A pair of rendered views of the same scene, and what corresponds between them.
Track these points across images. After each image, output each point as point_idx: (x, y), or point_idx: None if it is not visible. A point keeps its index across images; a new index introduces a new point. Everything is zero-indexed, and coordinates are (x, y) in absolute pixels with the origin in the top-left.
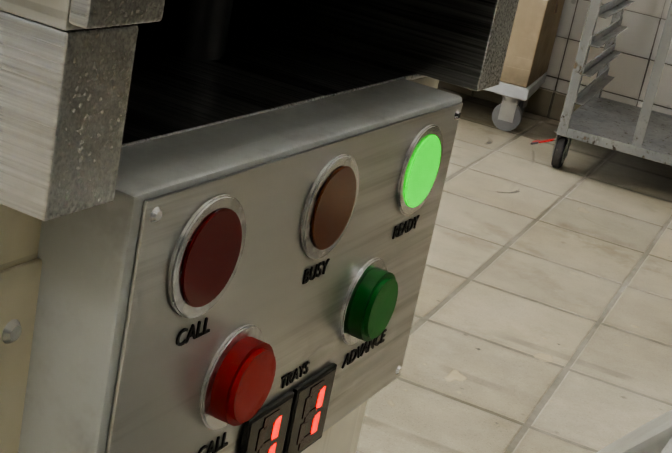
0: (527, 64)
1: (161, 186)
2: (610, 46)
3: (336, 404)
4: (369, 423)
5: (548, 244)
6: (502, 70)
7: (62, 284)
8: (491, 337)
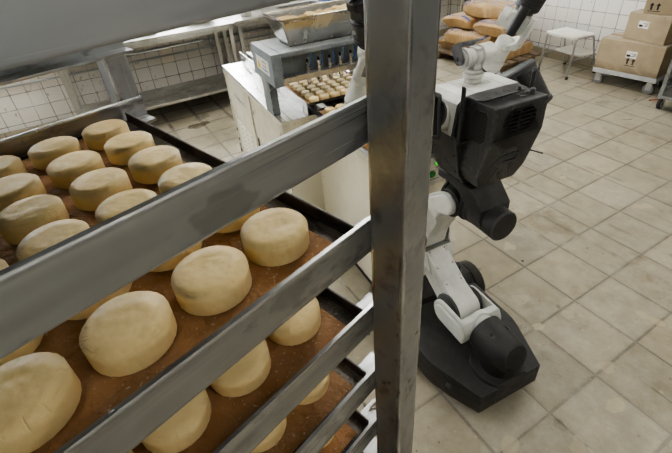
0: (656, 70)
1: None
2: None
3: (430, 183)
4: (530, 186)
5: (628, 138)
6: (646, 73)
7: None
8: (582, 167)
